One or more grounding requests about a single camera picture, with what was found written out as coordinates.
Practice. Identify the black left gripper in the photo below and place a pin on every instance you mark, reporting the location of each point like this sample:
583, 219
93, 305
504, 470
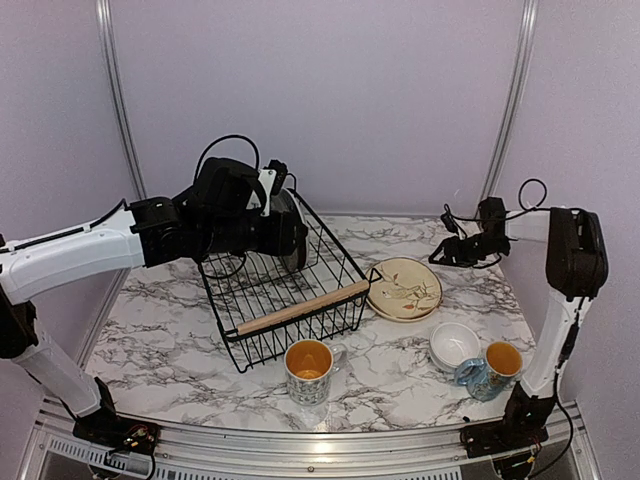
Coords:
280, 241

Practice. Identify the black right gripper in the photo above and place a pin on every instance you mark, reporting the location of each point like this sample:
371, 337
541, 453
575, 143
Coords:
450, 246

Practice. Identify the grey reindeer plate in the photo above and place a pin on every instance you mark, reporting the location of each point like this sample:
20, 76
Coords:
293, 231

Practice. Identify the cream gold rimmed plate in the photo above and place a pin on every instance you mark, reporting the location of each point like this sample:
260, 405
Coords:
403, 289

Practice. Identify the black wire dish rack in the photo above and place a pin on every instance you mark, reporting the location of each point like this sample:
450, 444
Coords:
263, 304

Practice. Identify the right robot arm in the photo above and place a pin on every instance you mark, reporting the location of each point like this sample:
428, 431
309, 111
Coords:
576, 268

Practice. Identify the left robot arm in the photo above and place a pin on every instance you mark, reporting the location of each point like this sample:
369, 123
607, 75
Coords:
231, 208

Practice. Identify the white bowl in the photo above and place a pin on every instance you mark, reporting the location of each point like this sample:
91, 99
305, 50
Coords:
451, 344

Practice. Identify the blue mug yellow inside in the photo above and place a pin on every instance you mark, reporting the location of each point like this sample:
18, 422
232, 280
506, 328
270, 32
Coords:
486, 377

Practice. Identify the patterned mug yellow inside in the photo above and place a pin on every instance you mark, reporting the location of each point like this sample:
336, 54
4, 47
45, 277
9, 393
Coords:
309, 366

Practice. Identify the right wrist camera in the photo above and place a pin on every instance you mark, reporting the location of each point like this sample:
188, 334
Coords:
451, 223

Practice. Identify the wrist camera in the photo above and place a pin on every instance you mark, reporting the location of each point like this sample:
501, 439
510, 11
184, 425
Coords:
451, 223
272, 178

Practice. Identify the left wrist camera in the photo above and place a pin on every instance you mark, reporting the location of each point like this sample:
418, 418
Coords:
272, 178

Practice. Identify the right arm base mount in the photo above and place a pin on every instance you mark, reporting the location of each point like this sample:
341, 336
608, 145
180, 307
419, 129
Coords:
492, 438

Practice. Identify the right aluminium frame post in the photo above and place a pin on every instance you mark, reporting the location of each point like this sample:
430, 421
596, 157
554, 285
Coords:
515, 91

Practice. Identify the aluminium frame post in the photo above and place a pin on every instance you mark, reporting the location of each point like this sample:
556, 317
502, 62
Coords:
109, 49
515, 91

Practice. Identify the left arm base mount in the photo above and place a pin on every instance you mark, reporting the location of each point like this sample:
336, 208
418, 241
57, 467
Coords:
120, 435

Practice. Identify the left aluminium frame post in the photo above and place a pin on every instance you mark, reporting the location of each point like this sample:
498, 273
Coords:
109, 49

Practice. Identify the front aluminium rail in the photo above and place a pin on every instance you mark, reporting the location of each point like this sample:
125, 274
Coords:
198, 452

